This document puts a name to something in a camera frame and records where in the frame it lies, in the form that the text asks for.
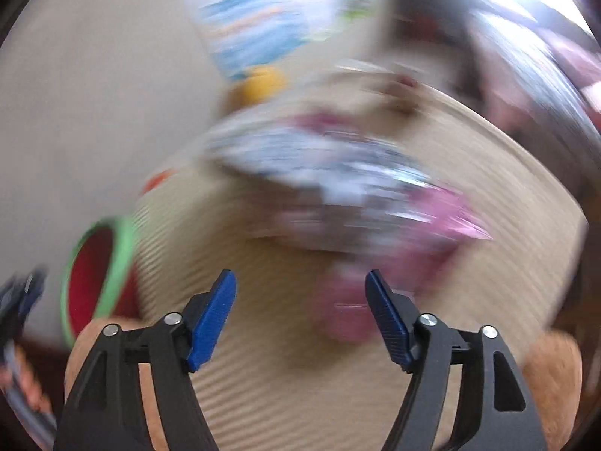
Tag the white box orange print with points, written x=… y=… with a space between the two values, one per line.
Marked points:
x=157 y=181

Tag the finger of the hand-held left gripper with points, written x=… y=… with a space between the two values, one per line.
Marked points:
x=23 y=296

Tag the blue green wall poster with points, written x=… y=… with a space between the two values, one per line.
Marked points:
x=357 y=11

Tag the red bucket green rim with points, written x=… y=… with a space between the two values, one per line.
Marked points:
x=89 y=272

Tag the pink brown snack wrapper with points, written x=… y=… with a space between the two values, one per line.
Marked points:
x=357 y=300

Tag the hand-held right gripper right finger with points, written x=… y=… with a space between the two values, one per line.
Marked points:
x=389 y=324

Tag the small brown red object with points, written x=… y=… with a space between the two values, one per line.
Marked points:
x=396 y=91

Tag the dark shelf unit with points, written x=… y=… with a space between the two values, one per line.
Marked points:
x=413 y=4

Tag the yellow bear-shaped box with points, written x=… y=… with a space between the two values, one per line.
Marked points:
x=263 y=84

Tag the white blue printed packet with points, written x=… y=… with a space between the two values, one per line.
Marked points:
x=319 y=174

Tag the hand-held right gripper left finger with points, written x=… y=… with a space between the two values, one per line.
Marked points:
x=211 y=324

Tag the bed with plaid quilt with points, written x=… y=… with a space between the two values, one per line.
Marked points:
x=540 y=70

